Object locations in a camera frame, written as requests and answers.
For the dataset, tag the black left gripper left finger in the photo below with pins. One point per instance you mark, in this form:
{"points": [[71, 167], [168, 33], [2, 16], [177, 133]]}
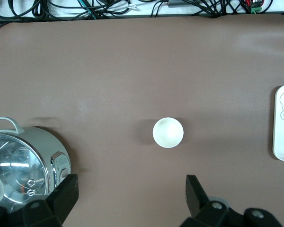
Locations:
{"points": [[66, 196]]}

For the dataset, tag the small green circuit board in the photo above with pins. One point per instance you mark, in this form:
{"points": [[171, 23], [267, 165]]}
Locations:
{"points": [[255, 6]]}

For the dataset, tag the grey-green electric cooking pot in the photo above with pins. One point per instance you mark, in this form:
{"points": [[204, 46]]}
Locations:
{"points": [[45, 139]]}

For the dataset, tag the glass pot lid with knob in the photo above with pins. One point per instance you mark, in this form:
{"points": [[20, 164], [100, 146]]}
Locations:
{"points": [[16, 163]]}

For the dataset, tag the grey adapter box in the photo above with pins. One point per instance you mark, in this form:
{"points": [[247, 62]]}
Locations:
{"points": [[177, 2]]}

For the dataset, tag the white IKEA cup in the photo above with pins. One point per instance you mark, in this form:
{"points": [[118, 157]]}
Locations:
{"points": [[168, 133]]}

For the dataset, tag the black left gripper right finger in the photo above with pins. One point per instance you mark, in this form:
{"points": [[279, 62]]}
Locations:
{"points": [[195, 197]]}

